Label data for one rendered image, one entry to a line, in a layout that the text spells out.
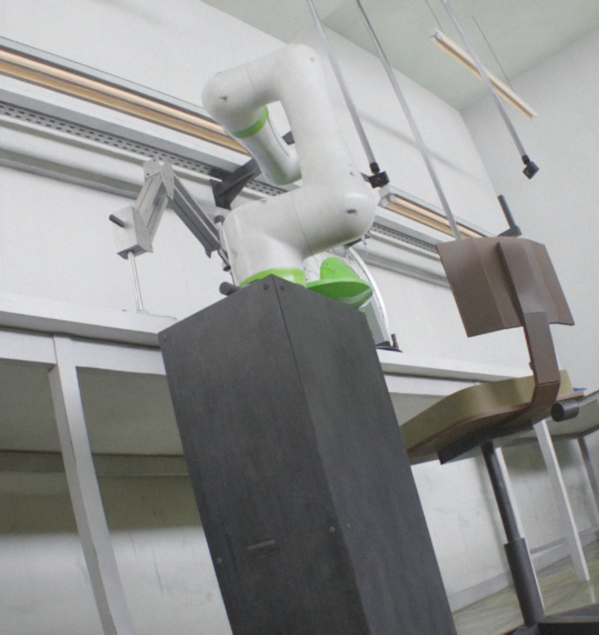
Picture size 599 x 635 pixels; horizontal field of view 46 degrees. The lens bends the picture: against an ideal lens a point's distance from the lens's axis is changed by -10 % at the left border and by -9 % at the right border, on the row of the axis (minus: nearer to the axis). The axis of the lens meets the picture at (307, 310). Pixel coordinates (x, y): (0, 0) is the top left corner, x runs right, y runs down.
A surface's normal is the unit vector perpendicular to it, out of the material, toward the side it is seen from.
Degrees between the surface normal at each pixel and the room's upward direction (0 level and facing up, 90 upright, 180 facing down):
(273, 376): 90
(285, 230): 117
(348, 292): 157
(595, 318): 90
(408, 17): 180
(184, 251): 90
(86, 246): 90
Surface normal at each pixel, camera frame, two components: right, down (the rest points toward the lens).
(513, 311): 0.33, -0.43
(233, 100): 0.11, 0.50
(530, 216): -0.64, -0.12
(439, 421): -0.87, 0.05
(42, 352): 0.73, -0.42
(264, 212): -0.26, -0.38
